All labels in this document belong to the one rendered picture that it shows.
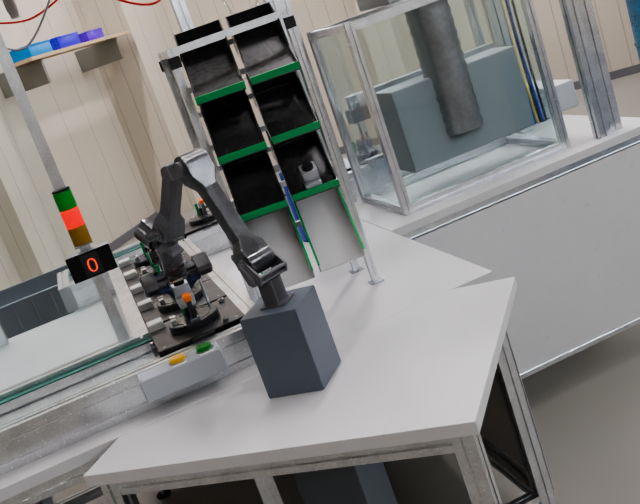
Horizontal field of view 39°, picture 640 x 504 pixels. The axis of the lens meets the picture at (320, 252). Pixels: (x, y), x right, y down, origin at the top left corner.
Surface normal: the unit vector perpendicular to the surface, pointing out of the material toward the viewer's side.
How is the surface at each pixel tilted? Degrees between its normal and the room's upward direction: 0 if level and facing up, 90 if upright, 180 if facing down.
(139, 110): 90
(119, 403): 90
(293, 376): 90
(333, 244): 45
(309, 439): 0
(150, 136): 90
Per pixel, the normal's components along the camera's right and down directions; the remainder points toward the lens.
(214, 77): -0.23, -0.73
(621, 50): -0.29, 0.36
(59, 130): 0.90, -0.21
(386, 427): -0.32, -0.91
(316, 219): -0.14, -0.48
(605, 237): 0.29, 0.16
